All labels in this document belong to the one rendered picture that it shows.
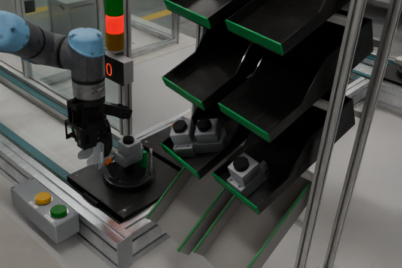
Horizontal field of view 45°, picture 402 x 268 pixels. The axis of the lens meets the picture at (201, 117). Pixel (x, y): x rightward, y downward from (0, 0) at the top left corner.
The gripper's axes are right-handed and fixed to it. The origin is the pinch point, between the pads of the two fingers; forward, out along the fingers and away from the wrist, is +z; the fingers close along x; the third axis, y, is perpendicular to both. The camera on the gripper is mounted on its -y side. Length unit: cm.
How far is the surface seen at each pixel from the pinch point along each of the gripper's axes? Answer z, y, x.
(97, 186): 9.2, -0.3, -2.4
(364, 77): 12, -131, 12
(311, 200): -12, -13, 52
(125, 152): -0.3, -7.4, 1.1
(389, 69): 9, -141, 18
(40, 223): 13.7, 15.7, -5.0
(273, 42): -47, 0, 46
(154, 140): 9.1, -27.1, -8.8
